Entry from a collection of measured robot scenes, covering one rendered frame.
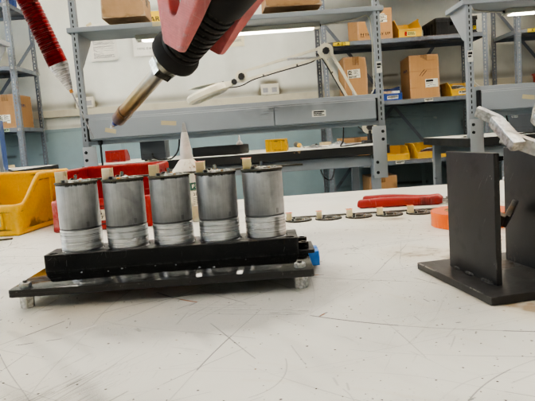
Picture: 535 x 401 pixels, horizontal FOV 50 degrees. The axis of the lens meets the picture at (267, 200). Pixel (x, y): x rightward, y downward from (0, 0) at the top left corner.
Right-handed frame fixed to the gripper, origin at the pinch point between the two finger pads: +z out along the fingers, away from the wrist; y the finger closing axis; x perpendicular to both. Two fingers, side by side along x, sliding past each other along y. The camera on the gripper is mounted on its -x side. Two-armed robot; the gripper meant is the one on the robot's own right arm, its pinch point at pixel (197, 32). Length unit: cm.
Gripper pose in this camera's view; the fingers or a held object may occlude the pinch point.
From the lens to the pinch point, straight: 28.0
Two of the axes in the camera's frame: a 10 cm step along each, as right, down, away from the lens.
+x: 6.6, 4.9, -5.7
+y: -7.0, 1.3, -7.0
